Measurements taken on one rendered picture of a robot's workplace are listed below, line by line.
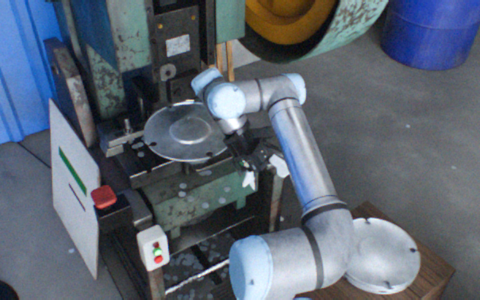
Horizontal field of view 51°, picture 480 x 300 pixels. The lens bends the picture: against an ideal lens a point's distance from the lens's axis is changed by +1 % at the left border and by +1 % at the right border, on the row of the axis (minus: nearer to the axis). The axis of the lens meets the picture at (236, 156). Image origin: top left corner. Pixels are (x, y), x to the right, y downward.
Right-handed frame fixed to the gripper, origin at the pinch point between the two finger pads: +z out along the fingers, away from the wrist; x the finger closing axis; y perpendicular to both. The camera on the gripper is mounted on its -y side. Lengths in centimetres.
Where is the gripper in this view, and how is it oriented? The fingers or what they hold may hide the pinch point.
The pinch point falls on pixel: (278, 182)
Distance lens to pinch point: 132.6
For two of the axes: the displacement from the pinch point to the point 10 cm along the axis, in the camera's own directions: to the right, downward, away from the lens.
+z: 5.2, 7.9, 3.3
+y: -4.2, 5.7, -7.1
